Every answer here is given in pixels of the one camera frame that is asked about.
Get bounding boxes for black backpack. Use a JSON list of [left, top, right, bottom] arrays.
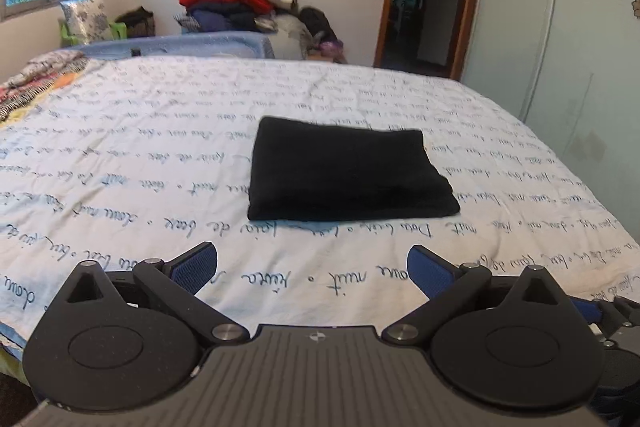
[[298, 6, 342, 58]]

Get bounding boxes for glass wardrobe with flower print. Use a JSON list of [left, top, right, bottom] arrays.
[[459, 0, 640, 220]]

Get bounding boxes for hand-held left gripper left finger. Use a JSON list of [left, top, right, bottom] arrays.
[[64, 242, 251, 349]]

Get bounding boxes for black pants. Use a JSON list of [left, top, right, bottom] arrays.
[[246, 116, 461, 223]]

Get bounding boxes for white script-print bedspread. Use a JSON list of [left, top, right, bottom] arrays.
[[0, 53, 640, 360]]

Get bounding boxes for dark bag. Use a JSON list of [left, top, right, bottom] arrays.
[[114, 6, 156, 40]]

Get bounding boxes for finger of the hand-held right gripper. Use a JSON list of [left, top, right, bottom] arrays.
[[570, 296, 622, 328]]

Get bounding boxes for patterned striped blanket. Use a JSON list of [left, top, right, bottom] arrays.
[[0, 50, 92, 124]]

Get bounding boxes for floral cushion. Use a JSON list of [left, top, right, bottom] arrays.
[[59, 0, 117, 46]]

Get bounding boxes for green plastic chair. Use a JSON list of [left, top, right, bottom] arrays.
[[57, 18, 129, 48]]

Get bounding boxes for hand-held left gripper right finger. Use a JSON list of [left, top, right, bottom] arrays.
[[381, 245, 573, 349]]

